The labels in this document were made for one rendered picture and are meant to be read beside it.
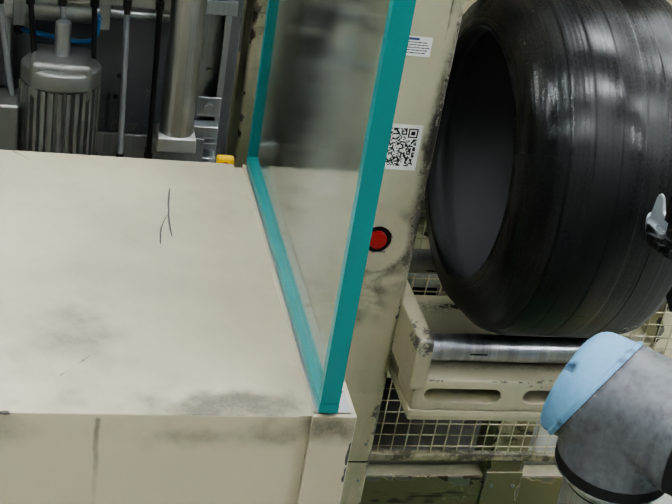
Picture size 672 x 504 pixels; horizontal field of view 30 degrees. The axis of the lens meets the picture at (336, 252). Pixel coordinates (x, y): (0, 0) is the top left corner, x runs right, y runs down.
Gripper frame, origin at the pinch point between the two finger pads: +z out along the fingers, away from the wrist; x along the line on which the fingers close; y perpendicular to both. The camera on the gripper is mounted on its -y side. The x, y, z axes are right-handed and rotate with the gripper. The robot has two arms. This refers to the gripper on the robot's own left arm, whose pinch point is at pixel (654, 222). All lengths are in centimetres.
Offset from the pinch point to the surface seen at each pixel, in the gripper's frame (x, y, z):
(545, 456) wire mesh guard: -28, -82, 73
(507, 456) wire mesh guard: -19, -83, 73
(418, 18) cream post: 33.5, 22.0, 19.3
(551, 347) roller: 2.6, -29.0, 18.4
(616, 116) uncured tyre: 6.6, 13.5, 5.5
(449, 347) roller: 20.1, -29.5, 18.2
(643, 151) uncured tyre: 2.4, 9.3, 3.5
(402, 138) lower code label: 32.3, 3.4, 21.5
